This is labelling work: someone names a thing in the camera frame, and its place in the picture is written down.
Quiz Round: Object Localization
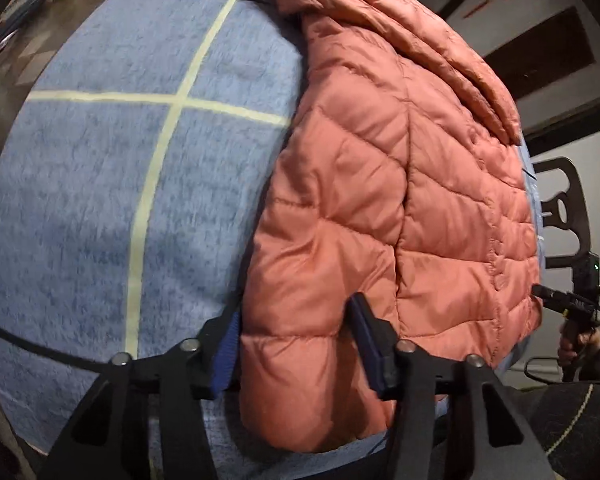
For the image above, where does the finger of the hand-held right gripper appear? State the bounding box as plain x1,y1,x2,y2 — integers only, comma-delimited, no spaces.
532,284,573,311

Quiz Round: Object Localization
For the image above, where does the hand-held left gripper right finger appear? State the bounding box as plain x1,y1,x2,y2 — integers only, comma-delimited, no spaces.
347,292,556,480

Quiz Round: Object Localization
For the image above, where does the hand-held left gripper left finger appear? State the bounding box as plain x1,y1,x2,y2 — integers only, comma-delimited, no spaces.
40,310,243,480

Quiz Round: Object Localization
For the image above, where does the pink puffer coat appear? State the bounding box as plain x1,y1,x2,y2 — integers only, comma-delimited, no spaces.
240,0,544,454

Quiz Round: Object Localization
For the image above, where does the person's right hand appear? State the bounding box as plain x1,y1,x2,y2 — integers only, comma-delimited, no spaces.
558,326,600,367

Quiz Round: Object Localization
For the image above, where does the person's dark clothing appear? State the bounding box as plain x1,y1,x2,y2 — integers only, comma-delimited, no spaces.
520,379,600,480

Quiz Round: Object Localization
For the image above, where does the blue blanket with cream grid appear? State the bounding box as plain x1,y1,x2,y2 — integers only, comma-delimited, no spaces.
0,0,551,480

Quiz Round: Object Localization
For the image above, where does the dark wooden door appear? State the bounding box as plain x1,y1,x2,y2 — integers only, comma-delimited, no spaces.
481,6,600,157

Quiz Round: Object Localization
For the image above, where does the black cable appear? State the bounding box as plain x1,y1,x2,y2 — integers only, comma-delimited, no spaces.
524,356,567,382

